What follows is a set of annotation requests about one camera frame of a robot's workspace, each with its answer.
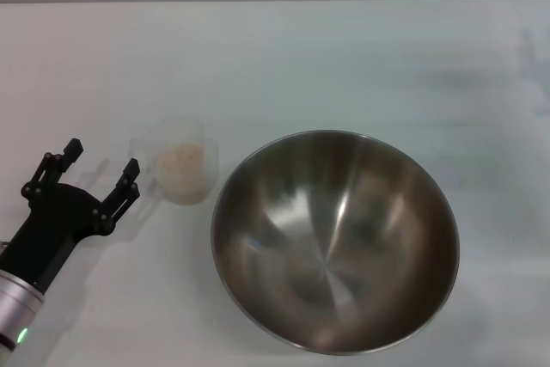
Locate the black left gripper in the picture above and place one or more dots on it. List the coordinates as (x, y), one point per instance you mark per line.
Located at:
(56, 221)

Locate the white rice grains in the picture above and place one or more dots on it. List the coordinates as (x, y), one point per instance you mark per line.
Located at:
(180, 167)

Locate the clear plastic measuring cup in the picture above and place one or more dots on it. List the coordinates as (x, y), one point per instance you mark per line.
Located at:
(182, 130)

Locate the stainless steel mixing bowl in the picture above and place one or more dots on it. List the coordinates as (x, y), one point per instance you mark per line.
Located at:
(344, 234)

